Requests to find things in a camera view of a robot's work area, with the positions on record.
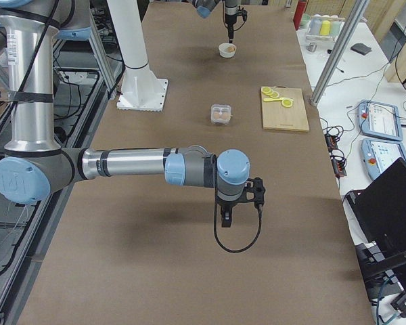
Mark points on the black monitor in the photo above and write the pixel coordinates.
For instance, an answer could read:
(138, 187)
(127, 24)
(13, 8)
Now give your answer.
(381, 211)

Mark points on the aluminium frame post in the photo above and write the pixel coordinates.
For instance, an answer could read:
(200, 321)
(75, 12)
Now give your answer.
(346, 33)

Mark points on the lemon slice by knife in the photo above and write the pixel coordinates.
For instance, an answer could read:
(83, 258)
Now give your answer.
(287, 102)

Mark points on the brown egg box front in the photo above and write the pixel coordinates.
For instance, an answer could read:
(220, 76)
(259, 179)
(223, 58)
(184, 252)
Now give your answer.
(225, 117)

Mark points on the black square pad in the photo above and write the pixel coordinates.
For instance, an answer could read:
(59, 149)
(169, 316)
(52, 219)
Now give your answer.
(361, 48)

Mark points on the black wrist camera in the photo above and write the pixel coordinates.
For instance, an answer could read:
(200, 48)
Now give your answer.
(257, 191)
(243, 13)

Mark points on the yellow plastic cup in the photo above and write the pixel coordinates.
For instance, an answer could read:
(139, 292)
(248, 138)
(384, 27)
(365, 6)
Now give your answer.
(325, 28)

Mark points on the wooden cutting board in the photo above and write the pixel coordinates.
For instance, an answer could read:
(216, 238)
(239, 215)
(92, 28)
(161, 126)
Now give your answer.
(277, 117)

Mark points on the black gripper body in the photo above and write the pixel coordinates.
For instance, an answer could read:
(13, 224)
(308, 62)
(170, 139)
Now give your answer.
(225, 206)
(230, 17)

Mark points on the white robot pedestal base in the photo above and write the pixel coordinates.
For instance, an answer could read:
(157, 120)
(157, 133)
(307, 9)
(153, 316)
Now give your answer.
(140, 88)

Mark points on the blue teach pendant near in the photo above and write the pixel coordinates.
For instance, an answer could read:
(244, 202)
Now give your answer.
(379, 154)

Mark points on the white ceramic bowl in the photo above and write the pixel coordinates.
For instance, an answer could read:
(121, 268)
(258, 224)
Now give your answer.
(222, 50)

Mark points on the yellow plastic knife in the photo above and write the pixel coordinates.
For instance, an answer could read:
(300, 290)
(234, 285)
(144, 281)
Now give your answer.
(269, 99)

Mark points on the red cylinder container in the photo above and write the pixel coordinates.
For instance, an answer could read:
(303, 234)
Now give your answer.
(299, 11)

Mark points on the blue teach pendant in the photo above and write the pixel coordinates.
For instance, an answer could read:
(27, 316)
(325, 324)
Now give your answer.
(379, 154)
(380, 120)

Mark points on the clear plastic egg box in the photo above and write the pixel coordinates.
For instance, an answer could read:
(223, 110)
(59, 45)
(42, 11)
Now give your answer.
(220, 114)

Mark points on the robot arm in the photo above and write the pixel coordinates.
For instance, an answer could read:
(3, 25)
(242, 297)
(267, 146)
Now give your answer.
(231, 12)
(35, 165)

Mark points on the light blue plastic cup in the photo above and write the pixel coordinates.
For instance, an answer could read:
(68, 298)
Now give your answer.
(315, 26)

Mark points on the grey plastic cup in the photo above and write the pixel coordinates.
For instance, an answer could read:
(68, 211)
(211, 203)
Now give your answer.
(335, 27)

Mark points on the blue teach pendant far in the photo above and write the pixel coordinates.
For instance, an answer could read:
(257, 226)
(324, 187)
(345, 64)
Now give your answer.
(380, 120)

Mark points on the green bowl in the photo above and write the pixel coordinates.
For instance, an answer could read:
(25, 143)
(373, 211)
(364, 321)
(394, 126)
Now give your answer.
(305, 19)

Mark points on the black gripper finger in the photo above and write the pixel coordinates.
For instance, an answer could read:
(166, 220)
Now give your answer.
(230, 35)
(226, 219)

